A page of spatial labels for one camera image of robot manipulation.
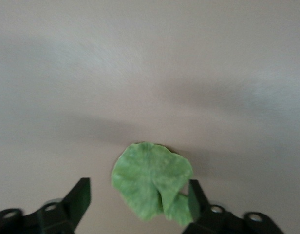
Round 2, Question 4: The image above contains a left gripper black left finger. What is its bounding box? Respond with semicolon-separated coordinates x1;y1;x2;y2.
0;177;92;234

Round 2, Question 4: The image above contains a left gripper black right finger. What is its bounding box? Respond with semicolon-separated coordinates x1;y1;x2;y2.
181;179;286;234

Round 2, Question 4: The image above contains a green lettuce leaf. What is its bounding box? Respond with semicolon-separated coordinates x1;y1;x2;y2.
111;142;195;226

